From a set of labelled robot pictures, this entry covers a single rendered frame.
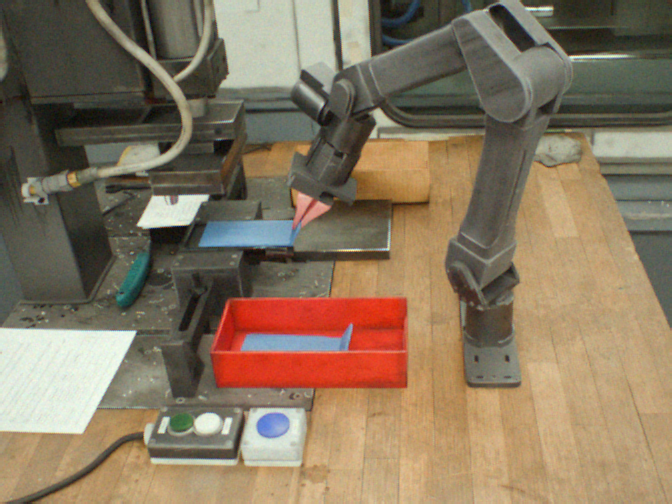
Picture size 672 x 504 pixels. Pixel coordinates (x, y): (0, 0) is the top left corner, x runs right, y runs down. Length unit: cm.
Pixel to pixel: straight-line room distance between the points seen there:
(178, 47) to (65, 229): 34
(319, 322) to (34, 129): 48
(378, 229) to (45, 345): 55
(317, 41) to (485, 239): 85
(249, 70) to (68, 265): 71
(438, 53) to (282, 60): 86
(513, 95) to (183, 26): 44
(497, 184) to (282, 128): 92
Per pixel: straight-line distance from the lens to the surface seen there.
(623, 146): 177
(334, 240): 129
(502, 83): 86
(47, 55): 111
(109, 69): 109
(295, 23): 172
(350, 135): 108
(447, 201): 143
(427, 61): 95
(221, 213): 128
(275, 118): 178
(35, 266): 129
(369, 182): 141
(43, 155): 118
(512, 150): 91
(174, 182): 108
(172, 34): 107
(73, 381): 114
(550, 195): 146
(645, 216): 185
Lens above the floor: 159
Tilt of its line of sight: 32 degrees down
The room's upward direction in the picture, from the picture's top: 5 degrees counter-clockwise
